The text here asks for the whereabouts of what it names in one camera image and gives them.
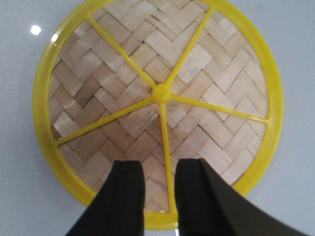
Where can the bamboo steamer lid yellow rim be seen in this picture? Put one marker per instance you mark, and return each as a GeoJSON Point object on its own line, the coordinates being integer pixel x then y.
{"type": "Point", "coordinates": [157, 81]}

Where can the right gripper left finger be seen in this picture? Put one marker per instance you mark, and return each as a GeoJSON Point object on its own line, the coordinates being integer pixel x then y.
{"type": "Point", "coordinates": [117, 209]}

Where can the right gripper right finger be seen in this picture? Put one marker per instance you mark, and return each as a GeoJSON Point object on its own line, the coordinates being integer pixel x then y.
{"type": "Point", "coordinates": [208, 206]}

